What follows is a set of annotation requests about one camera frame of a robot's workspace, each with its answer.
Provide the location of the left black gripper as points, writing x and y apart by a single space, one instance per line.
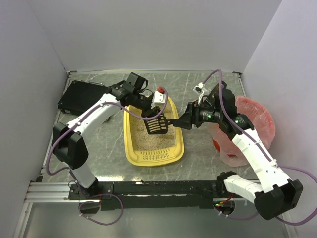
150 111

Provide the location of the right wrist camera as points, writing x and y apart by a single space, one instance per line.
200 89

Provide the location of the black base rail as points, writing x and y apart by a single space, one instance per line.
155 194

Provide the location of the black metronome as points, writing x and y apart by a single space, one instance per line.
212 99

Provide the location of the yellow litter box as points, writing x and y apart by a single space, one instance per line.
151 158

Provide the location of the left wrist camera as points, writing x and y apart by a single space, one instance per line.
159 96

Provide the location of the black litter scoop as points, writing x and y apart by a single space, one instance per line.
159 125

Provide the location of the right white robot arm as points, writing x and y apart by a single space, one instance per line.
276 192

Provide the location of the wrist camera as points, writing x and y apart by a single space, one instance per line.
159 96
200 89

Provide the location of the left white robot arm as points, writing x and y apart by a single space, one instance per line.
69 140

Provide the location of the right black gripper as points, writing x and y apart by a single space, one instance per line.
192 116

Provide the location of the black flat box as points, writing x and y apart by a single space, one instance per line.
80 96

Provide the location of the red basket with bag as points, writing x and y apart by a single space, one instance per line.
260 118

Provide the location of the cat litter pellets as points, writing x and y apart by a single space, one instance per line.
142 141

